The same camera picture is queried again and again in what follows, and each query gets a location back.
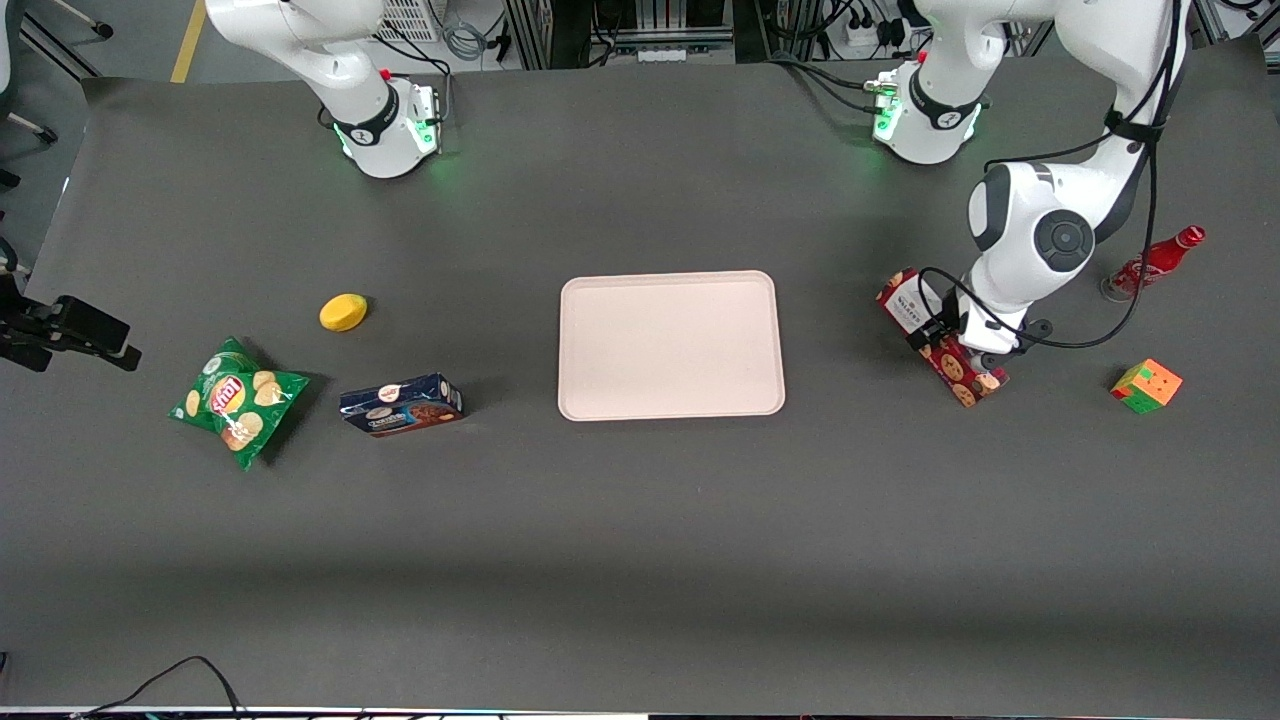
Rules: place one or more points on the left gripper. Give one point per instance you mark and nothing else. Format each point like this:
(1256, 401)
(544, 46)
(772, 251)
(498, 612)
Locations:
(944, 331)

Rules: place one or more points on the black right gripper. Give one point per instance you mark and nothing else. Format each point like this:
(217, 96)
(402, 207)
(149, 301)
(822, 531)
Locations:
(13, 319)

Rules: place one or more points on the red cookie box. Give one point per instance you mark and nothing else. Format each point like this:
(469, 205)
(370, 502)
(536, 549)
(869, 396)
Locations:
(903, 298)

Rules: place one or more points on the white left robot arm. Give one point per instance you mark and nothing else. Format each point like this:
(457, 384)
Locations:
(1040, 240)

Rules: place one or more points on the beige plastic tray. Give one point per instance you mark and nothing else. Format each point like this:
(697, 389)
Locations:
(670, 345)

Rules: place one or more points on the blue cookie box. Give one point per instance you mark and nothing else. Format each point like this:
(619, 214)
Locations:
(400, 405)

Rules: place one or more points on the white perforated box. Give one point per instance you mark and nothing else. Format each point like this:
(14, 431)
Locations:
(408, 18)

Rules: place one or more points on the green chips bag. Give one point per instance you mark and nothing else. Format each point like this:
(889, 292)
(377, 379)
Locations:
(235, 400)

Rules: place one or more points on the colourful puzzle cube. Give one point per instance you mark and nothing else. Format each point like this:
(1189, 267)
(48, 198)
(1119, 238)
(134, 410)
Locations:
(1146, 386)

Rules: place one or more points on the red cola bottle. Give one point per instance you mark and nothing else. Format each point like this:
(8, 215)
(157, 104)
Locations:
(1150, 265)

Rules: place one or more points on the yellow lemon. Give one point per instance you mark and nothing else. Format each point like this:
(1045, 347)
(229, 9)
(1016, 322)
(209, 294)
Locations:
(343, 312)

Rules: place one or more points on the grey chair leg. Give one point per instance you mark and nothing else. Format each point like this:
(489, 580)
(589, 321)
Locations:
(70, 15)

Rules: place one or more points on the dark grey table mat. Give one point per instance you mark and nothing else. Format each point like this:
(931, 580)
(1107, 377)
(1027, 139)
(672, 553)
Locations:
(640, 550)

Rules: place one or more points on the small white power strip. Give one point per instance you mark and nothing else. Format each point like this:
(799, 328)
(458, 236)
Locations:
(664, 54)

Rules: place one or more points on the black metal rack frame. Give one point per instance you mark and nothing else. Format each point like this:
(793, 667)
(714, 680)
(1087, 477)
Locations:
(545, 30)

